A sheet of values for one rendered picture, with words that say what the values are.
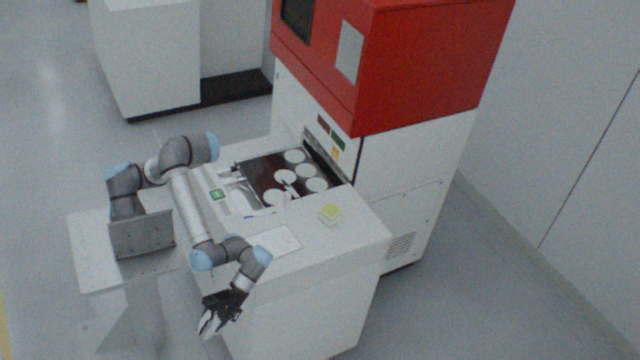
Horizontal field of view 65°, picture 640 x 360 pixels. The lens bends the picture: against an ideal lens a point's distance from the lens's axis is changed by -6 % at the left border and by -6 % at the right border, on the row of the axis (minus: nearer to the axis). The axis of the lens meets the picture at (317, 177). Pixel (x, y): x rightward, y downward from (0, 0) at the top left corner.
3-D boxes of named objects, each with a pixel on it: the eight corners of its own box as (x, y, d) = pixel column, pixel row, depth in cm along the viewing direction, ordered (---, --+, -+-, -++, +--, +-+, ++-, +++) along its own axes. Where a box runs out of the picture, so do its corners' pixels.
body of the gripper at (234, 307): (234, 324, 178) (254, 296, 179) (220, 321, 171) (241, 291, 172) (219, 311, 182) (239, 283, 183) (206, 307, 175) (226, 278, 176)
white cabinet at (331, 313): (276, 232, 343) (286, 131, 289) (354, 353, 284) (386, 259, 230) (181, 262, 315) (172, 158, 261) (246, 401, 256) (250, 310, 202)
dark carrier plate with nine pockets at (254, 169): (300, 146, 268) (301, 146, 267) (335, 190, 247) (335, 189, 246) (237, 163, 253) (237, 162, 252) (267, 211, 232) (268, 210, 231)
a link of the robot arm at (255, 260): (263, 246, 184) (279, 258, 179) (245, 272, 183) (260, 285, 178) (251, 239, 178) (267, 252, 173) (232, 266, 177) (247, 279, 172)
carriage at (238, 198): (227, 173, 253) (227, 168, 251) (259, 225, 231) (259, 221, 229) (211, 177, 250) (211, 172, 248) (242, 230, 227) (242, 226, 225)
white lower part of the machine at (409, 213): (352, 185, 386) (372, 89, 331) (418, 267, 335) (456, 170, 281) (263, 211, 355) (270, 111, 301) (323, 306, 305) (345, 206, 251)
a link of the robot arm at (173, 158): (153, 132, 176) (206, 267, 166) (181, 129, 184) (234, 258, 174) (141, 148, 184) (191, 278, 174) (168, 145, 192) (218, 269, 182)
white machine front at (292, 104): (275, 110, 302) (280, 47, 275) (349, 204, 252) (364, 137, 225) (270, 111, 300) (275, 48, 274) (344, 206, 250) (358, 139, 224)
